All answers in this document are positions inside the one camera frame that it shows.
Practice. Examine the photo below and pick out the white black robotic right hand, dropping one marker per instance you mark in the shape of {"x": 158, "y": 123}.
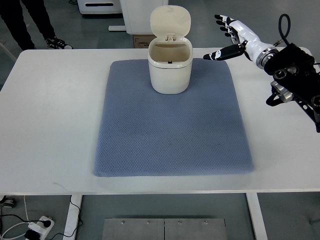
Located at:
{"x": 244, "y": 41}

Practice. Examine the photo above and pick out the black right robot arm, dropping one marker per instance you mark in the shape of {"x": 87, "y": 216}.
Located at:
{"x": 294, "y": 75}

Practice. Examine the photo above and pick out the white trash bin open lid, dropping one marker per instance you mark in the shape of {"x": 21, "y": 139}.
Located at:
{"x": 170, "y": 54}

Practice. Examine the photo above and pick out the cardboard box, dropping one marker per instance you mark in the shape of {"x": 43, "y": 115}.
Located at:
{"x": 142, "y": 41}

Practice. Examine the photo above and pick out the white cabinet stand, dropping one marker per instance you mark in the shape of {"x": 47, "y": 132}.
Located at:
{"x": 136, "y": 15}

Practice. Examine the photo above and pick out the blue textured mat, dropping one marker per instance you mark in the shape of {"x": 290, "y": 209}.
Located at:
{"x": 199, "y": 132}

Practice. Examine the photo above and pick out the white appliance with dark slot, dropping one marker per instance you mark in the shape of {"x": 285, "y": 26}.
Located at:
{"x": 100, "y": 7}

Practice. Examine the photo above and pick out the white table leg right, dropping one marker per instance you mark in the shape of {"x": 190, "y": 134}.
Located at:
{"x": 256, "y": 216}

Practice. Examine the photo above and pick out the white table leg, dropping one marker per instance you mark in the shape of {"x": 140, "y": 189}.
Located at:
{"x": 256, "y": 216}
{"x": 72, "y": 220}

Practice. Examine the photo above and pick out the metal floor plate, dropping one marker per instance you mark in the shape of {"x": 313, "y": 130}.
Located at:
{"x": 164, "y": 229}

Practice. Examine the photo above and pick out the white table leg left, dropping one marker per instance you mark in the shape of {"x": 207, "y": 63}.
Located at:
{"x": 72, "y": 220}

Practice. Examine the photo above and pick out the white power strip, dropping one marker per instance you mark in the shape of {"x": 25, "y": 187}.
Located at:
{"x": 43, "y": 226}

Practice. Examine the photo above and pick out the caster wheel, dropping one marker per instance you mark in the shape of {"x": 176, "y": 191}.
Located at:
{"x": 7, "y": 202}

